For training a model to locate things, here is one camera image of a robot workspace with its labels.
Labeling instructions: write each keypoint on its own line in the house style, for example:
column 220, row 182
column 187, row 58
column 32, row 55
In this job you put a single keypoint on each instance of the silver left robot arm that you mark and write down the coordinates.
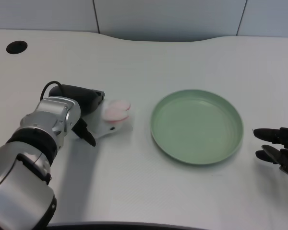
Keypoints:
column 26, row 153

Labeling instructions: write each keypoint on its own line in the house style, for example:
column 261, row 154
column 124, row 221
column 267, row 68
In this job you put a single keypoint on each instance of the green round plate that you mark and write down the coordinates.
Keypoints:
column 196, row 127

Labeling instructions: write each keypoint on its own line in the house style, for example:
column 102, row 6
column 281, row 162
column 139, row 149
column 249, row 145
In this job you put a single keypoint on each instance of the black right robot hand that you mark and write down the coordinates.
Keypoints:
column 278, row 146

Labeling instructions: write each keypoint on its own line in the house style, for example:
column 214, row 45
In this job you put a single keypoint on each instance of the white plush rabbit doll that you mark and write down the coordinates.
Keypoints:
column 110, row 117

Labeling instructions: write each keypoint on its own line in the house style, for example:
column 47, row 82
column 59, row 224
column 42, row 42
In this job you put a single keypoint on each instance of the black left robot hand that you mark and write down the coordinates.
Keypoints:
column 81, row 105

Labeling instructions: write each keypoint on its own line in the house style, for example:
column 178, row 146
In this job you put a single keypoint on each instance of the grey partition panel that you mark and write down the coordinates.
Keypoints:
column 267, row 18
column 168, row 20
column 39, row 14

